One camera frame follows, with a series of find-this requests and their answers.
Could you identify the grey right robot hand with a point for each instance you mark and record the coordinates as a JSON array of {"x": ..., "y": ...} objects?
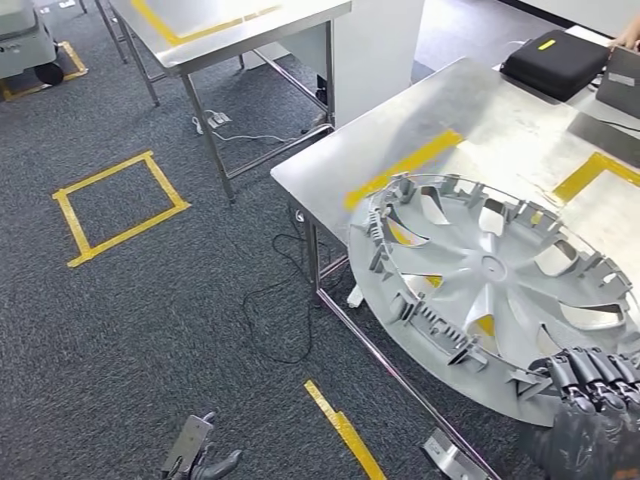
[{"x": 600, "y": 437}]

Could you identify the person's right hand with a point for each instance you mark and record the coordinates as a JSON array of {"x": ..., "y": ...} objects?
[{"x": 630, "y": 36}]

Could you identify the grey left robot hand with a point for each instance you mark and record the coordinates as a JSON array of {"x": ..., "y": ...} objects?
[{"x": 187, "y": 450}]

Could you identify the grey plastic wheel hubcap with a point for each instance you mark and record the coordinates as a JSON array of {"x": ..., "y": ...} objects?
[{"x": 492, "y": 268}]

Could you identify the steel workbench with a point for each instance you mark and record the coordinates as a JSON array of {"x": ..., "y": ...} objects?
[{"x": 475, "y": 112}]

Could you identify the grey laptop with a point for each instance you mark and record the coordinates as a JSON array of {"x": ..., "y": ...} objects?
[{"x": 623, "y": 89}]

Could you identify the white desk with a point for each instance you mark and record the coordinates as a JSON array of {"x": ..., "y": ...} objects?
[
  {"x": 583, "y": 99},
  {"x": 380, "y": 60}
]

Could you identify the black zip case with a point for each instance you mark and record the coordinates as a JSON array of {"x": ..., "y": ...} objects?
[{"x": 550, "y": 66}]

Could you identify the yellow floor tape outline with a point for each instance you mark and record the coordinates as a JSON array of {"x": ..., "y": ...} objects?
[
  {"x": 75, "y": 60},
  {"x": 75, "y": 225},
  {"x": 345, "y": 427}
]

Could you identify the small white floor object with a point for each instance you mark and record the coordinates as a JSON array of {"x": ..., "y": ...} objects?
[{"x": 355, "y": 297}]

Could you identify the white power adaptor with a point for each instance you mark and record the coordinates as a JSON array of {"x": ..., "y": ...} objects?
[{"x": 219, "y": 119}]

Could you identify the steel table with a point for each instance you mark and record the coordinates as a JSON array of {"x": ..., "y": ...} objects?
[{"x": 310, "y": 13}]

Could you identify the grey wheeled cart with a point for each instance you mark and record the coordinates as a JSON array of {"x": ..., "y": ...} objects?
[{"x": 25, "y": 46}]

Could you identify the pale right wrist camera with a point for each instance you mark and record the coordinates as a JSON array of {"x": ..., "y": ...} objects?
[{"x": 445, "y": 457}]

